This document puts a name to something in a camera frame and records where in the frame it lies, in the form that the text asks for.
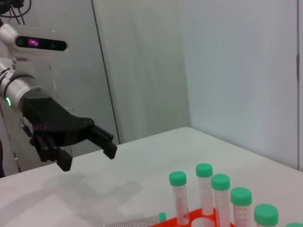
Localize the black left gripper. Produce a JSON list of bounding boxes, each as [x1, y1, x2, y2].
[[20, 96, 118, 172]]

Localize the orange test tube rack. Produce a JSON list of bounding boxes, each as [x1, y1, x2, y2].
[[151, 208, 237, 227]]

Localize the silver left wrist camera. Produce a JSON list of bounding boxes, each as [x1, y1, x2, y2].
[[13, 26, 70, 60]]

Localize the black cable bundle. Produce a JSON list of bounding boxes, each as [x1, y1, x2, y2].
[[0, 0, 27, 25]]

